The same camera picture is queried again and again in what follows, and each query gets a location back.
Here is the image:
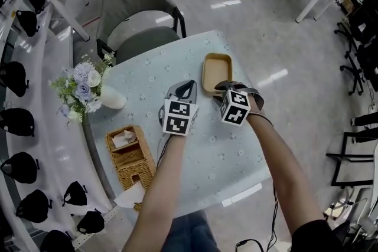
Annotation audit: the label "white shelf rack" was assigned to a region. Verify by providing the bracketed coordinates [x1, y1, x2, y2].
[0, 0, 125, 252]

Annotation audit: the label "white table with black frame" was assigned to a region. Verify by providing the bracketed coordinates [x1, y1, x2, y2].
[325, 131, 378, 188]

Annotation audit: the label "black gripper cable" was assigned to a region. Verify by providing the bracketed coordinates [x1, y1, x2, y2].
[235, 182, 280, 252]

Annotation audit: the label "person's black shirt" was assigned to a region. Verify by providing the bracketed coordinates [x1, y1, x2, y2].
[291, 218, 352, 252]

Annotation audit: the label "artificial flower bouquet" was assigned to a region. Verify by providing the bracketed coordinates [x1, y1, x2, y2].
[48, 51, 116, 125]

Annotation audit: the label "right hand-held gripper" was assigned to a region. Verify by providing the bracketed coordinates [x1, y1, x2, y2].
[214, 81, 252, 127]

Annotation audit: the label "folded napkins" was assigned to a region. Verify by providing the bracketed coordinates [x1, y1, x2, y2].
[111, 129, 138, 149]

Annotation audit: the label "tan rectangular dish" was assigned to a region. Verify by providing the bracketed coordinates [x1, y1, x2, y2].
[202, 52, 233, 97]

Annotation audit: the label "person's right forearm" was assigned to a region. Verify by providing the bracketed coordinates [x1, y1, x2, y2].
[246, 110, 325, 234]

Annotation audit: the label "white grey office chair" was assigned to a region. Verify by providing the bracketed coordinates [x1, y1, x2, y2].
[323, 185, 378, 243]

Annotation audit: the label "wicker tissue basket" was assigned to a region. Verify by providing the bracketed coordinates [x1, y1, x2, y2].
[105, 124, 157, 212]

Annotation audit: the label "black office chair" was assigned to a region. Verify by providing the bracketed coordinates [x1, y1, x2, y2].
[334, 5, 378, 50]
[339, 38, 378, 97]

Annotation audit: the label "white vase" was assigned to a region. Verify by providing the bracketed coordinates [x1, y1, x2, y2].
[100, 85, 128, 110]

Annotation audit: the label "person's left forearm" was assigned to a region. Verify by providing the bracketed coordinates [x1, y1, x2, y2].
[122, 134, 187, 252]

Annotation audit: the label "grey upholstered chair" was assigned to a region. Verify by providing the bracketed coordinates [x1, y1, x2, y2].
[96, 0, 188, 66]

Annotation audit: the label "person's blue jeans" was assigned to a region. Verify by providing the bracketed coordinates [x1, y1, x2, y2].
[168, 211, 222, 252]

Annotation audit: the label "table with blue floral cloth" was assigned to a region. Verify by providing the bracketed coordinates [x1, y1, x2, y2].
[84, 29, 272, 219]

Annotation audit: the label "white tissue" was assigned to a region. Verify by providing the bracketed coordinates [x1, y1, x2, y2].
[113, 185, 146, 209]

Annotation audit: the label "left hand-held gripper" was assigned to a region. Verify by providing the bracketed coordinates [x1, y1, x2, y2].
[158, 80, 200, 137]

